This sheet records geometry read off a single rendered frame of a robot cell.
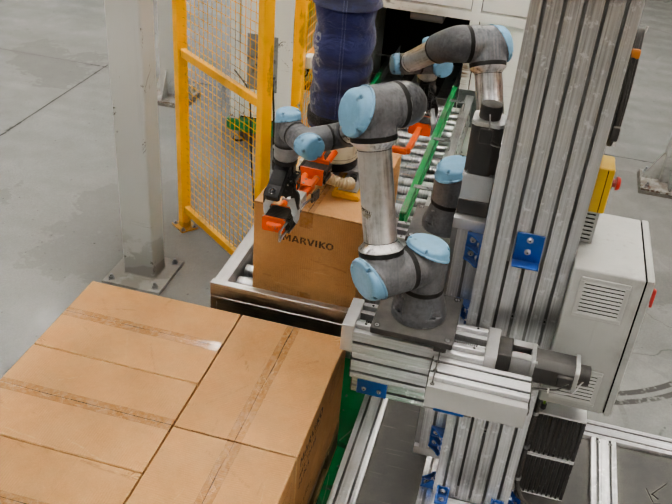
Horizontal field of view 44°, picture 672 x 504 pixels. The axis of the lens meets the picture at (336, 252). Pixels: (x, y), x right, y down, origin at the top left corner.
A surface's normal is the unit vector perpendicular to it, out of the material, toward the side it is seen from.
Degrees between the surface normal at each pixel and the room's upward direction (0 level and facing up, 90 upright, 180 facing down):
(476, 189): 90
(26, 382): 0
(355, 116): 83
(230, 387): 0
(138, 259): 90
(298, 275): 90
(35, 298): 0
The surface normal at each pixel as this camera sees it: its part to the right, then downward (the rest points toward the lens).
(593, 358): -0.25, 0.50
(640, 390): 0.07, -0.84
